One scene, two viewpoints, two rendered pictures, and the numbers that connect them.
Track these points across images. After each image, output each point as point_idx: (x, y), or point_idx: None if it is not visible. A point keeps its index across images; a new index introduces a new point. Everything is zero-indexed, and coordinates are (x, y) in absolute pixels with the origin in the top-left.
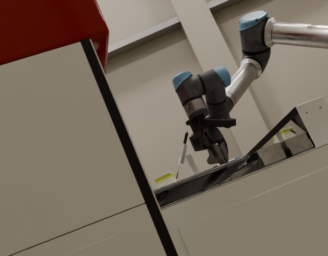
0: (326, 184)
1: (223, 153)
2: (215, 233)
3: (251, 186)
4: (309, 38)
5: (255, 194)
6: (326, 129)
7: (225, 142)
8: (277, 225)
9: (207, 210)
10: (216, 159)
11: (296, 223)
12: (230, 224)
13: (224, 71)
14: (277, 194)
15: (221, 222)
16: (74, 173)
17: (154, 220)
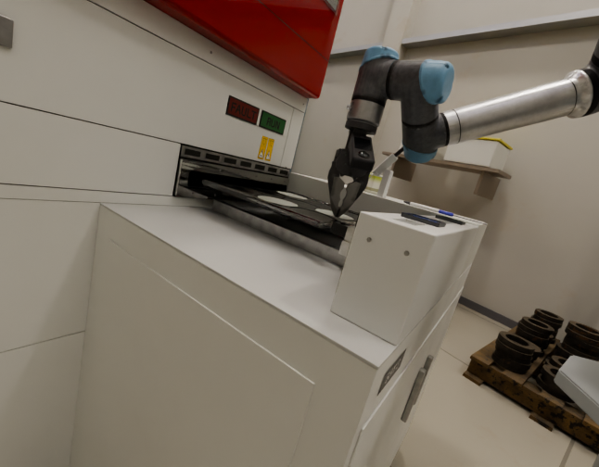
0: (250, 372)
1: (346, 195)
2: (125, 277)
3: (176, 268)
4: None
5: (173, 282)
6: (375, 299)
7: (364, 184)
8: (170, 337)
9: (133, 247)
10: (329, 197)
11: (186, 360)
12: (138, 284)
13: (434, 73)
14: (190, 309)
15: (133, 272)
16: None
17: None
